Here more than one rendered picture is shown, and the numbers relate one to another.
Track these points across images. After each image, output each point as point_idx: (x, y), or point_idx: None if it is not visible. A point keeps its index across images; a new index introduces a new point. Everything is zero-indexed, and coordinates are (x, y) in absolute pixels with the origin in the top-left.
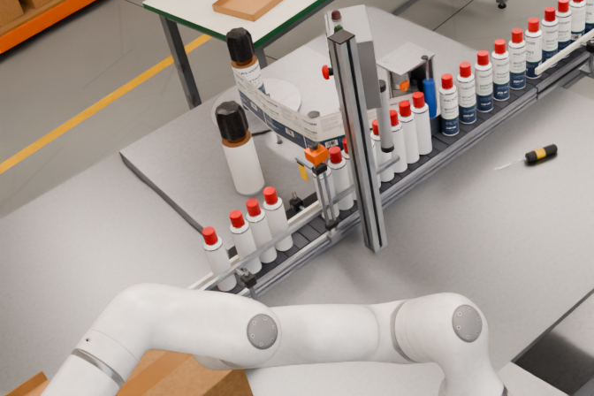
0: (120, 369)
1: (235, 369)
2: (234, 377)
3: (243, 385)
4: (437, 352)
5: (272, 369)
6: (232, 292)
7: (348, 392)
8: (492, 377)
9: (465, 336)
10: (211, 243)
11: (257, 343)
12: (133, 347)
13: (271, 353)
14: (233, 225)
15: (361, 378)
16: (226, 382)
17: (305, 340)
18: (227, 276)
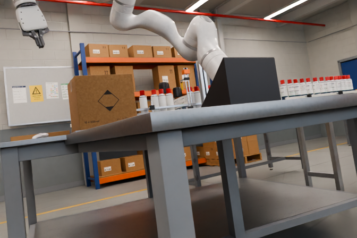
0: None
1: (128, 74)
2: (128, 78)
3: (130, 85)
4: (193, 25)
5: None
6: None
7: None
8: (217, 44)
9: (203, 18)
10: (142, 94)
11: None
12: None
13: None
14: (152, 93)
15: None
16: (124, 77)
17: (146, 11)
18: (145, 109)
